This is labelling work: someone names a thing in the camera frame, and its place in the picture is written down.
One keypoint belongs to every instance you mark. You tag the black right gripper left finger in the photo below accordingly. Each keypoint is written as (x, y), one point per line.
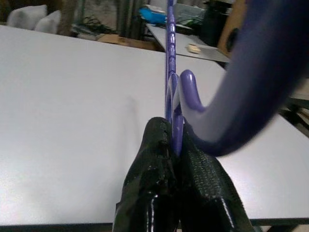
(149, 183)

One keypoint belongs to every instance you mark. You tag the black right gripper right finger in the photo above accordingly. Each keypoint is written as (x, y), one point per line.
(207, 193)

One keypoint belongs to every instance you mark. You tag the purple plastic hanger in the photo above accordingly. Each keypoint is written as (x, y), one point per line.
(253, 96)

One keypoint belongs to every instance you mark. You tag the small beige block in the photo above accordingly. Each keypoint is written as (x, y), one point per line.
(193, 48)

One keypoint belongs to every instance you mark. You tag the flat cardboard box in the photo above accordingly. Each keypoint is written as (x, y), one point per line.
(125, 42)

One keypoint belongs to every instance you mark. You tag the bright blue object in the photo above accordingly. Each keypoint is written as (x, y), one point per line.
(153, 15)

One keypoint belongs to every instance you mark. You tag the tall black object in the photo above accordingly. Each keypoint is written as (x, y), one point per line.
(214, 21)

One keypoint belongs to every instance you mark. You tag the brown wooden board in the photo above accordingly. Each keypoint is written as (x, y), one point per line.
(228, 21)

